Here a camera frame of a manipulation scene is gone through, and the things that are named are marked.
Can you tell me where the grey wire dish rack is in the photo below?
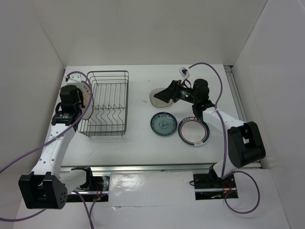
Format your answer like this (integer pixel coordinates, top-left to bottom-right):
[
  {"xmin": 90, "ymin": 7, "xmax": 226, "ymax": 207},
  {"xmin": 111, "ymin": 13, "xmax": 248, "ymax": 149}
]
[{"xmin": 78, "ymin": 70, "xmax": 129, "ymax": 137}]

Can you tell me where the aluminium rail frame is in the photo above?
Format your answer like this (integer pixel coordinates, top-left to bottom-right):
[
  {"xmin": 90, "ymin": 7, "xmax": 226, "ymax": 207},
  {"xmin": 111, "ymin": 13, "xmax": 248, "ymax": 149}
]
[{"xmin": 57, "ymin": 64, "xmax": 263, "ymax": 172}]

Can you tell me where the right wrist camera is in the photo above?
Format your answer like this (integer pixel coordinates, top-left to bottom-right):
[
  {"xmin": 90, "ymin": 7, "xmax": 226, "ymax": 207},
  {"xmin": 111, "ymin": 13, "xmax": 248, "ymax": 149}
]
[{"xmin": 179, "ymin": 67, "xmax": 190, "ymax": 83}]

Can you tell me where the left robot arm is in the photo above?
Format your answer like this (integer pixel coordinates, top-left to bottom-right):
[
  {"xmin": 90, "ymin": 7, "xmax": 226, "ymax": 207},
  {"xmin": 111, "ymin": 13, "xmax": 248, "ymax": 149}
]
[{"xmin": 18, "ymin": 82, "xmax": 94, "ymax": 209}]

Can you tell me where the white plate teal red rim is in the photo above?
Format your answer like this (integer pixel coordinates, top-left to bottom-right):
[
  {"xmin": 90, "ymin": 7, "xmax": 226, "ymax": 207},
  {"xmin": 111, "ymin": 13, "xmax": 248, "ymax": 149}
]
[{"xmin": 177, "ymin": 117, "xmax": 210, "ymax": 147}]

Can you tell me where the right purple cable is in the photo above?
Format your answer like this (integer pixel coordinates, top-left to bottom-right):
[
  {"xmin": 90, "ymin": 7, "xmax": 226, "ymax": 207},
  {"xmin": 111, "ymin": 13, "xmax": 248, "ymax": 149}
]
[{"xmin": 187, "ymin": 62, "xmax": 260, "ymax": 212}]

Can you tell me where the blue floral plate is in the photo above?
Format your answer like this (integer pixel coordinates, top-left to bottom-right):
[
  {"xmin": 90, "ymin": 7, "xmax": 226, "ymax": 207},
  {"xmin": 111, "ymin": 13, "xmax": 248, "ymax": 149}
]
[{"xmin": 150, "ymin": 112, "xmax": 178, "ymax": 137}]

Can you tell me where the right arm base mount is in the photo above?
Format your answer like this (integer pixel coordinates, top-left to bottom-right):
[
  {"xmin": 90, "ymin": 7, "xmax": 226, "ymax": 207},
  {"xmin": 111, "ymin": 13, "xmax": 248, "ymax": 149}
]
[{"xmin": 189, "ymin": 169, "xmax": 239, "ymax": 200}]

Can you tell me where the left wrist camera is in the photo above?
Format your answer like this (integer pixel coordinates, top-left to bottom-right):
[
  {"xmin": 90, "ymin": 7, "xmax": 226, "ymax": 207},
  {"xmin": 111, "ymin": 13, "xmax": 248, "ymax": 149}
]
[{"xmin": 65, "ymin": 73, "xmax": 82, "ymax": 85}]

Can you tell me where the orange sunburst plate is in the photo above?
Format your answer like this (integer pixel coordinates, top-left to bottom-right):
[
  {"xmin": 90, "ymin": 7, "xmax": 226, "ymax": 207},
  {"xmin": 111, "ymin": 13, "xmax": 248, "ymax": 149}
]
[{"xmin": 81, "ymin": 81, "xmax": 93, "ymax": 120}]

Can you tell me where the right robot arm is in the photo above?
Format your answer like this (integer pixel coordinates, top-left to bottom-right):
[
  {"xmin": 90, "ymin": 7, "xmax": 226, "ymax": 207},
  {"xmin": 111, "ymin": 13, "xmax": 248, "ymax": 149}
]
[{"xmin": 154, "ymin": 79, "xmax": 266, "ymax": 187}]

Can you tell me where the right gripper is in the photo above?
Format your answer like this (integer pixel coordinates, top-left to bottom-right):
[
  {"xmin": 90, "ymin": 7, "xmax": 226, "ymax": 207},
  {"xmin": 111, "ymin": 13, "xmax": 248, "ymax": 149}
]
[{"xmin": 154, "ymin": 80, "xmax": 198, "ymax": 104}]

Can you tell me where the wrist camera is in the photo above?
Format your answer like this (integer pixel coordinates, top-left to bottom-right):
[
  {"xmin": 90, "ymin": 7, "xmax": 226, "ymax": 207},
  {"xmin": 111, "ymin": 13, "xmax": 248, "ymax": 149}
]
[
  {"xmin": 65, "ymin": 73, "xmax": 82, "ymax": 85},
  {"xmin": 179, "ymin": 67, "xmax": 190, "ymax": 83}
]

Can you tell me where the clear glass plate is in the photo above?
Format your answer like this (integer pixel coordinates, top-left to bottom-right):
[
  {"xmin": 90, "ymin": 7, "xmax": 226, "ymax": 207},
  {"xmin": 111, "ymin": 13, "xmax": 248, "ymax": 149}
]
[{"xmin": 149, "ymin": 88, "xmax": 173, "ymax": 108}]

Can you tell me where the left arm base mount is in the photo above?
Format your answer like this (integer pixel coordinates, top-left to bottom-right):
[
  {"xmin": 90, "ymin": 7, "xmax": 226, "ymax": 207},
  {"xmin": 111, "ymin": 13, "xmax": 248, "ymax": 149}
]
[{"xmin": 60, "ymin": 167, "xmax": 110, "ymax": 202}]

